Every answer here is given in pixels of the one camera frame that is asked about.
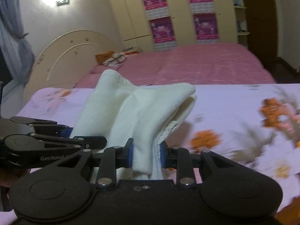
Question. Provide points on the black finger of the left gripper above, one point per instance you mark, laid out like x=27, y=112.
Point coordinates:
x=45, y=127
x=48, y=148

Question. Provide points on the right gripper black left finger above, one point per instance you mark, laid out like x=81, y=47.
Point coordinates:
x=64, y=188

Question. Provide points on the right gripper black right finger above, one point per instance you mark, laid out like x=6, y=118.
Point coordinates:
x=227, y=189

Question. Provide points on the pale cream knit garment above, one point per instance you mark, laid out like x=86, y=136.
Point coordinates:
x=118, y=110

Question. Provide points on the cream arched headboard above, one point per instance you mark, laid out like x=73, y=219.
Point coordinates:
x=64, y=61

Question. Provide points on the grey blue curtain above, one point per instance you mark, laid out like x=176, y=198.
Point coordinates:
x=15, y=48

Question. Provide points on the lilac floral bed sheet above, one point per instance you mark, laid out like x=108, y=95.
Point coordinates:
x=254, y=125

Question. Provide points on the pink checked bedspread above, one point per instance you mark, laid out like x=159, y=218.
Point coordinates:
x=215, y=63

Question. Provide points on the lower left purple poster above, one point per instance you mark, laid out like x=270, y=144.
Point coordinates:
x=162, y=30

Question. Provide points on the cream built-in wardrobe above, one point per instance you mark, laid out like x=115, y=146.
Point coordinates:
x=133, y=22

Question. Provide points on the lower right purple poster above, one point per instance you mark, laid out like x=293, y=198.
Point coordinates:
x=206, y=26

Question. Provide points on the dark brown wooden door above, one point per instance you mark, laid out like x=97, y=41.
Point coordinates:
x=262, y=23

